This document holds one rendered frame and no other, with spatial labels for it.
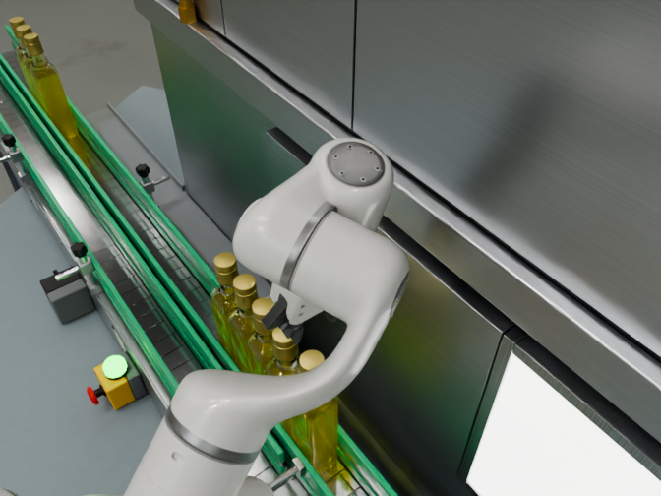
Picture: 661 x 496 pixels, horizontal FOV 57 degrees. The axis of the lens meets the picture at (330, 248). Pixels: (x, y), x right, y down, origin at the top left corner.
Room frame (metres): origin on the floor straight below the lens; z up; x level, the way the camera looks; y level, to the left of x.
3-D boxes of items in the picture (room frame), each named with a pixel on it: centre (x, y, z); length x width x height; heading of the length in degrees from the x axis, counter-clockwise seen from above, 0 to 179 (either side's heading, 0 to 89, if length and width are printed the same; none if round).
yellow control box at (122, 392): (0.68, 0.42, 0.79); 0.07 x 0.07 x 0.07; 37
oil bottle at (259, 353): (0.57, 0.10, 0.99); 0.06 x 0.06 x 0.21; 36
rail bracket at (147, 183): (1.11, 0.40, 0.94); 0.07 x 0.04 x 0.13; 127
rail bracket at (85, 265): (0.83, 0.51, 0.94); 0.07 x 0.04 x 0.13; 127
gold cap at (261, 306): (0.57, 0.10, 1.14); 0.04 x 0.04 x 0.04
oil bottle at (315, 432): (0.47, 0.03, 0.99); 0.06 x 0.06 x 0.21; 38
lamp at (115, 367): (0.68, 0.42, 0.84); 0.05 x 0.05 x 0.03
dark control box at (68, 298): (0.91, 0.59, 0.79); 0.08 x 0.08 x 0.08; 37
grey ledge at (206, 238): (1.14, 0.39, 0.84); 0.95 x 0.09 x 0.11; 37
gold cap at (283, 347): (0.52, 0.06, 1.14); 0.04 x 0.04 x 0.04
